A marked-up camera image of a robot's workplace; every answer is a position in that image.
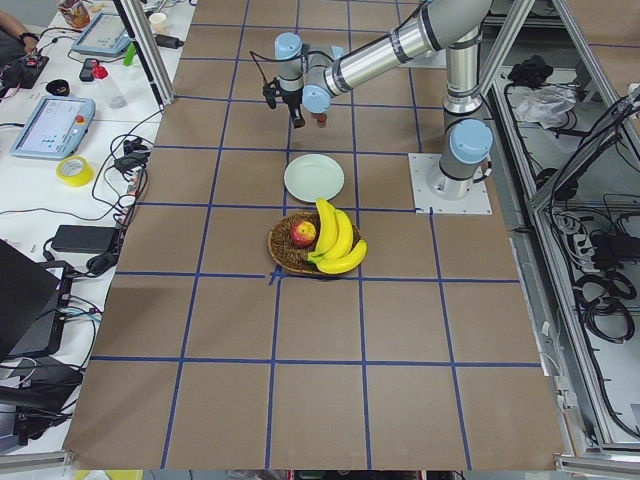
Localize blue teach pendant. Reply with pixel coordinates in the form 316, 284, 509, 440
71, 12, 131, 57
10, 96, 96, 160

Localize blue teach pendant near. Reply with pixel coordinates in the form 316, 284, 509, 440
10, 96, 96, 160

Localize black power brick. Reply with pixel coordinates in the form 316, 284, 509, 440
51, 225, 118, 254

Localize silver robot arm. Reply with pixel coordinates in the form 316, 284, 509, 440
262, 1, 492, 128

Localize red apple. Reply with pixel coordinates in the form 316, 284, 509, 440
289, 220, 317, 248

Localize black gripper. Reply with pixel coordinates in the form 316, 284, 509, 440
277, 75, 327, 129

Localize clear plastic bottle red cap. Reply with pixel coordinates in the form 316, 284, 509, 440
92, 63, 127, 109

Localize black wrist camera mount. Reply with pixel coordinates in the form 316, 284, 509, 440
262, 77, 280, 110

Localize black laptop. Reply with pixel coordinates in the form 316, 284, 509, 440
1, 241, 72, 360

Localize blue teach pendant far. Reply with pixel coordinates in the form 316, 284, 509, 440
71, 12, 131, 57

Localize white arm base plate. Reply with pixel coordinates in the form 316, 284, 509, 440
408, 153, 492, 215

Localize light green plate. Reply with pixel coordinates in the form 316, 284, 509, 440
284, 154, 344, 203

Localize yellow banana bunch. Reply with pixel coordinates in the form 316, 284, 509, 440
307, 198, 368, 275

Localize yellow tape roll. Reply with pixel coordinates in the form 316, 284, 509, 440
56, 155, 94, 187

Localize brown wicker basket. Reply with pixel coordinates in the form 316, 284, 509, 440
268, 211, 368, 276

